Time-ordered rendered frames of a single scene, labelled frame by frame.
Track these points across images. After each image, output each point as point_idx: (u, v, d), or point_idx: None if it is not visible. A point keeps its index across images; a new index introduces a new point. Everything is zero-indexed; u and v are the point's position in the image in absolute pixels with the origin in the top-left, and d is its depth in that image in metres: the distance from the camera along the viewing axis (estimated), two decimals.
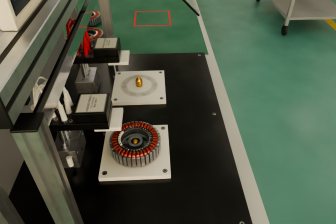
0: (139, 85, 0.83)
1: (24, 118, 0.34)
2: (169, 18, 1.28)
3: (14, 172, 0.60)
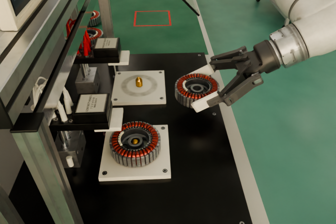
0: (139, 85, 0.83)
1: (24, 118, 0.34)
2: (169, 18, 1.28)
3: (14, 172, 0.60)
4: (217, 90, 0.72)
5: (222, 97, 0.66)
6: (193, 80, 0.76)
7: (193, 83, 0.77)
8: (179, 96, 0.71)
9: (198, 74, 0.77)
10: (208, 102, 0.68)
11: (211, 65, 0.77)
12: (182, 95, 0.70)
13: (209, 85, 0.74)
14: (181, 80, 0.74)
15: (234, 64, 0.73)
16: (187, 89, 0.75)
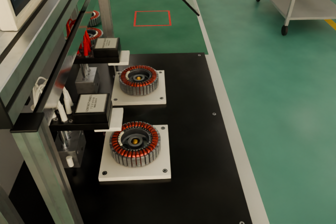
0: None
1: (24, 118, 0.34)
2: (169, 18, 1.28)
3: (14, 172, 0.60)
4: (155, 80, 0.81)
5: None
6: (137, 70, 0.85)
7: (138, 74, 0.86)
8: (121, 84, 0.81)
9: (142, 65, 0.86)
10: None
11: None
12: (123, 83, 0.80)
13: (149, 75, 0.83)
14: (125, 71, 0.84)
15: None
16: (131, 78, 0.85)
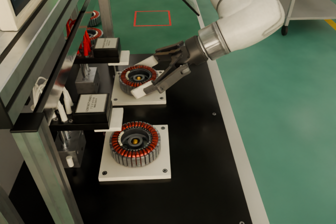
0: None
1: (24, 118, 0.34)
2: (169, 18, 1.28)
3: (14, 172, 0.60)
4: (155, 80, 0.81)
5: (158, 57, 0.88)
6: (137, 70, 0.85)
7: (138, 74, 0.86)
8: (121, 84, 0.81)
9: (142, 65, 0.86)
10: (148, 63, 0.89)
11: None
12: (123, 83, 0.80)
13: (149, 75, 0.83)
14: (125, 71, 0.84)
15: (172, 68, 0.78)
16: (131, 78, 0.85)
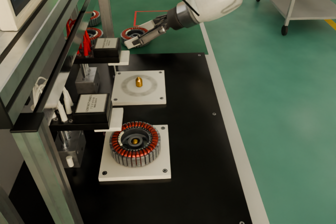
0: (139, 85, 0.83)
1: (24, 118, 0.34)
2: None
3: (14, 172, 0.60)
4: None
5: None
6: (137, 31, 1.12)
7: (137, 33, 1.13)
8: (120, 37, 1.09)
9: (142, 27, 1.13)
10: (149, 26, 1.15)
11: None
12: (121, 36, 1.08)
13: None
14: (128, 29, 1.12)
15: None
16: (131, 35, 1.12)
